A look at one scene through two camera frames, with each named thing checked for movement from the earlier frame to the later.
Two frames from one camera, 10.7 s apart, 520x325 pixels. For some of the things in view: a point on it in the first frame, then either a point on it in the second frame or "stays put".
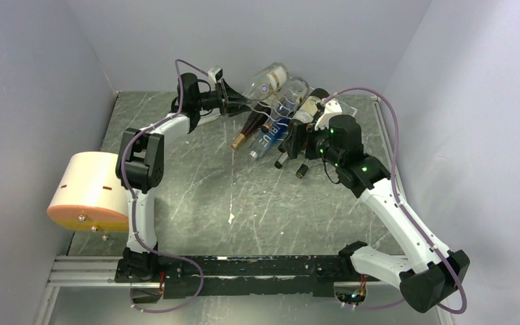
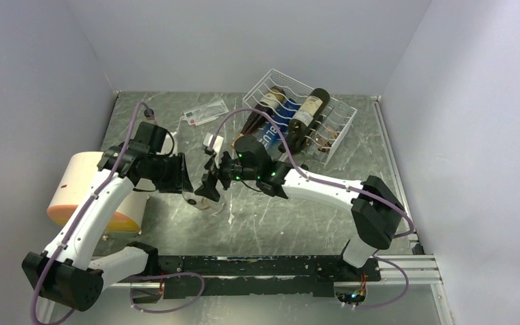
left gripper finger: [233, 101] to [184, 183]
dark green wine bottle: [305, 112] stays put
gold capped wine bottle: [258, 120] stays put
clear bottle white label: [269, 82] to [203, 203]
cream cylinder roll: [89, 194] stays put
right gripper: [298, 134] to [210, 180]
